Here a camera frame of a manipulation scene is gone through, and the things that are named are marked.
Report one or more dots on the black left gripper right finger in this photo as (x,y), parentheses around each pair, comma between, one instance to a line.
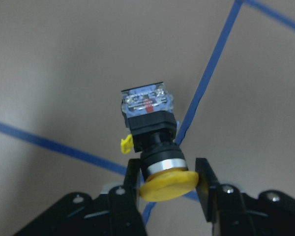
(211,196)

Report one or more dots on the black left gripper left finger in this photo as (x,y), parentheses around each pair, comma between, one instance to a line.
(134,223)

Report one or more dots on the yellow push button switch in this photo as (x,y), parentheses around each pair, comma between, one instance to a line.
(148,114)

